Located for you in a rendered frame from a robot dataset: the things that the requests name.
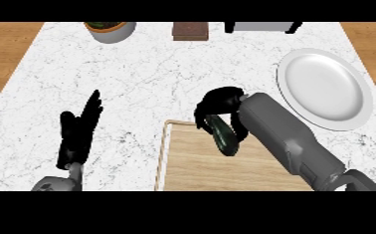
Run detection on grey appliance with black legs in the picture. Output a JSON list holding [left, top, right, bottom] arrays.
[[222, 22, 304, 35]]

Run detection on grey pot with plant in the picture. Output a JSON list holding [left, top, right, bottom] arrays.
[[82, 22, 138, 45]]

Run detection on white round plate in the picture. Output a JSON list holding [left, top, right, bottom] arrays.
[[274, 47, 376, 132]]

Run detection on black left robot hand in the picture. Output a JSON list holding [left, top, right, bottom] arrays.
[[56, 89, 105, 171]]

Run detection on brown wooden block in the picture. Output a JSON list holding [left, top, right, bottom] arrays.
[[172, 22, 209, 42]]

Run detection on pale wooden tray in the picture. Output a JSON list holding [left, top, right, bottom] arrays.
[[153, 118, 315, 192]]

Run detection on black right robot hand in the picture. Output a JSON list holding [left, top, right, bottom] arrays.
[[192, 86, 250, 143]]

